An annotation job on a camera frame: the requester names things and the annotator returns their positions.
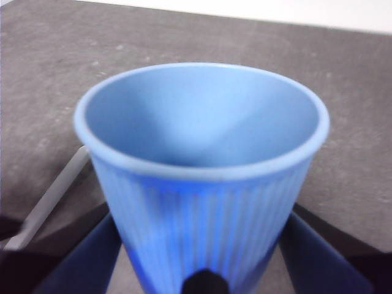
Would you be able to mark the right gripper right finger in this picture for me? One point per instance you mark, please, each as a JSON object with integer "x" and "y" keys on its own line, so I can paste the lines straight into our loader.
{"x": 321, "y": 269}

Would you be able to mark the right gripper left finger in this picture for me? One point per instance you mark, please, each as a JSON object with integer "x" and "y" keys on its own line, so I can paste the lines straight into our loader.
{"x": 76, "y": 269}

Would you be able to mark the blue ribbed plastic cup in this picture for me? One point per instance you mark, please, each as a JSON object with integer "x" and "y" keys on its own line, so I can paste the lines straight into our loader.
{"x": 202, "y": 229}

